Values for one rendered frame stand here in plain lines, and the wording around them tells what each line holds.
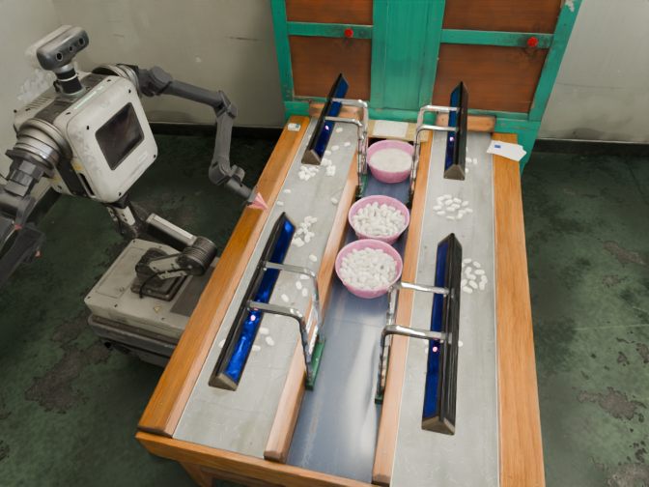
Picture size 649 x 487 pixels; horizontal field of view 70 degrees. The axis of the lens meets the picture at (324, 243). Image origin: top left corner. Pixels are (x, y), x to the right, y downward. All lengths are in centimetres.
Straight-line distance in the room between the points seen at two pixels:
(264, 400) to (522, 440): 80
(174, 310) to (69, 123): 97
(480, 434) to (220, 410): 82
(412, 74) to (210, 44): 167
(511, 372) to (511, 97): 142
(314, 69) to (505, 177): 111
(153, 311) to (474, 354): 139
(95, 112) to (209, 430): 106
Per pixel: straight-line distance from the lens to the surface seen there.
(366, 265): 191
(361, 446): 162
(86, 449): 263
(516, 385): 168
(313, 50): 255
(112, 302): 239
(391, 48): 247
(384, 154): 247
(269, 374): 166
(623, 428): 267
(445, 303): 136
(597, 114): 388
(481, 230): 211
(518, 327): 180
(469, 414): 163
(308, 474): 153
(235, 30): 356
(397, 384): 160
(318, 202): 218
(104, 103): 171
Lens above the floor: 220
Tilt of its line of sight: 47 degrees down
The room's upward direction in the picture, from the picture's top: 4 degrees counter-clockwise
